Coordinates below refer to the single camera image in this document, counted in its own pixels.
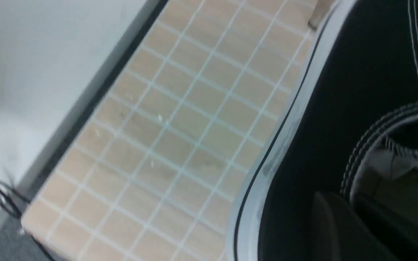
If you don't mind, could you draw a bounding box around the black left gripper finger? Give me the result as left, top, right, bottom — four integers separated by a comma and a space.
311, 191, 399, 261

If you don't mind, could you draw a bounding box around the black lace-up sneaker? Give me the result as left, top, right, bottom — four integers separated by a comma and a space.
225, 0, 418, 261

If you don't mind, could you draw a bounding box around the beige checkered tablecloth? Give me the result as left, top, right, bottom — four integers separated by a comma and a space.
22, 0, 317, 261

